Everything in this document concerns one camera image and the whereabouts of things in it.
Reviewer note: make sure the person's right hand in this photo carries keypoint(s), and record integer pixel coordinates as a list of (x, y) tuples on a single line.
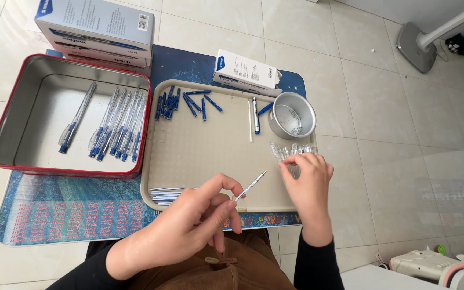
[(312, 193)]

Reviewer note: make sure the person's left hand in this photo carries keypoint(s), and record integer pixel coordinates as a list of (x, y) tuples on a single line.
[(167, 237)]

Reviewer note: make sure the blue printed low table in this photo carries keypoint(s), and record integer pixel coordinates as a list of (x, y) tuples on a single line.
[(75, 213)]

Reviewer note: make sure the round metal bowl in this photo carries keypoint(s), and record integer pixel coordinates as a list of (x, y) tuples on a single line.
[(310, 116)]

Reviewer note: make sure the red-rimmed metal tin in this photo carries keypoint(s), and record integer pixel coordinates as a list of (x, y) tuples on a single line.
[(38, 121)]

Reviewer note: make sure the blue plastic pen cap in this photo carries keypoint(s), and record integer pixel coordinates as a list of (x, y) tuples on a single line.
[(265, 109)]

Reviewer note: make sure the thin white pen refill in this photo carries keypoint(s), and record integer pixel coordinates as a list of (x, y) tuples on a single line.
[(250, 121)]

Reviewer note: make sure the pile of blue pen caps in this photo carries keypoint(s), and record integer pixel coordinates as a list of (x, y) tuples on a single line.
[(169, 104)]

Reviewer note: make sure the row of blue clear pens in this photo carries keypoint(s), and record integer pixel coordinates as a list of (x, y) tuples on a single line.
[(121, 125)]

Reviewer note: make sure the small white pen box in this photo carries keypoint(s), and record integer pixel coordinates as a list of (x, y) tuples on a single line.
[(244, 70)]

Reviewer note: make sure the stack of silver pen refills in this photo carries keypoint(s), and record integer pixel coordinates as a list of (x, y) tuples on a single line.
[(167, 195)]

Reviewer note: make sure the white pink machine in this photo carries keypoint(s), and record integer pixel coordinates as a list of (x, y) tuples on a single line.
[(429, 266)]

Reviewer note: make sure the beige plastic tray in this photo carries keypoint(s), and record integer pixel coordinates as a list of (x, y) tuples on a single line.
[(208, 161)]

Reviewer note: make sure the grey pen box blue print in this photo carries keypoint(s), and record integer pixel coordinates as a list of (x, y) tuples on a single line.
[(95, 51)]

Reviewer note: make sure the silver pen refill with spring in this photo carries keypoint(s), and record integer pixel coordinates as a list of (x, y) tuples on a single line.
[(253, 185)]

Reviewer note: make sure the person's brown garment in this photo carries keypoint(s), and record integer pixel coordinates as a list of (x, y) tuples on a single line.
[(248, 266)]

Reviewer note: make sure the person's right fingers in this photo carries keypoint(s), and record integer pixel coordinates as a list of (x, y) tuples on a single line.
[(302, 161)]

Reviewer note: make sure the clear pen barrel blue tip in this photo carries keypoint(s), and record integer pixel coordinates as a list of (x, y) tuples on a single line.
[(255, 115)]

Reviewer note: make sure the grey floor stand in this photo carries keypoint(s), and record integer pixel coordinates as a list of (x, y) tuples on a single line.
[(415, 44)]

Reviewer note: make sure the pile of clear pen barrels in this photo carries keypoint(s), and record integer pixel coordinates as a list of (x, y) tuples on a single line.
[(286, 153)]

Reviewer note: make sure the small metal springs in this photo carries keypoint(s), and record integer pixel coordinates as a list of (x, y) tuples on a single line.
[(295, 119)]

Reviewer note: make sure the small green cap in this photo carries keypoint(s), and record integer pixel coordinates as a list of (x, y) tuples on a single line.
[(441, 249)]

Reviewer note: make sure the blue clear ballpoint pen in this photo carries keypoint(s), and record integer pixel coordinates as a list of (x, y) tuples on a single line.
[(77, 119)]

